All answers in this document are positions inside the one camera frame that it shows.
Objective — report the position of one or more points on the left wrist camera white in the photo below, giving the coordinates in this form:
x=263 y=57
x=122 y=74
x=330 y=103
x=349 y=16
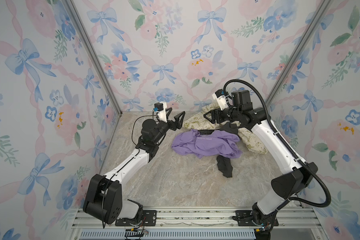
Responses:
x=160 y=111

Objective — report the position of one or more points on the aluminium corner post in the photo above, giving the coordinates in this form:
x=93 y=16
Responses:
x=83 y=34
x=308 y=33

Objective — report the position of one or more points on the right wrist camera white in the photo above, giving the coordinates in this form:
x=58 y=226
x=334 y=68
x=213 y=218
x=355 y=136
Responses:
x=221 y=97

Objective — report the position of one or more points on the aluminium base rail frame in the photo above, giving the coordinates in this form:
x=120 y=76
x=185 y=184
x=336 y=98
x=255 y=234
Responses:
x=192 y=223

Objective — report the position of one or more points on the left aluminium corner post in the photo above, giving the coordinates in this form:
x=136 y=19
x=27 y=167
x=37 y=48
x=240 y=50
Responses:
x=83 y=34

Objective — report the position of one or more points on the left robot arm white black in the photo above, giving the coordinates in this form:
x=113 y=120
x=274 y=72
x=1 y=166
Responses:
x=104 y=200

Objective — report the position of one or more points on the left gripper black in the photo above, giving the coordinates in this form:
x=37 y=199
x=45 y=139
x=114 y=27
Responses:
x=171 y=126

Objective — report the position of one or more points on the cream floral patterned cloth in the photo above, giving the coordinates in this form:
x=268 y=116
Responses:
x=198 y=122

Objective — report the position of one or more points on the purple cloth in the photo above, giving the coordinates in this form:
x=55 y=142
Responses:
x=186 y=143

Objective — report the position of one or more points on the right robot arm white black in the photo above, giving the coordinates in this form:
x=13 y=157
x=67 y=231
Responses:
x=294 y=177

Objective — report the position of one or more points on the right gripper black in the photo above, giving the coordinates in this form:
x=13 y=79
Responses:
x=214 y=114

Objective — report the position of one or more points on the black cloth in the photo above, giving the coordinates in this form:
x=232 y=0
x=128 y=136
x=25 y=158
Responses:
x=225 y=163

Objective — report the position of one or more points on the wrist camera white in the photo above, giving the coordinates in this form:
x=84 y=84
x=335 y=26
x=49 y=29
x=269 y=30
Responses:
x=221 y=97
x=160 y=111

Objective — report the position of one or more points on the right aluminium corner post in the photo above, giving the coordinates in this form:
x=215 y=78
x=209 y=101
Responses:
x=308 y=33

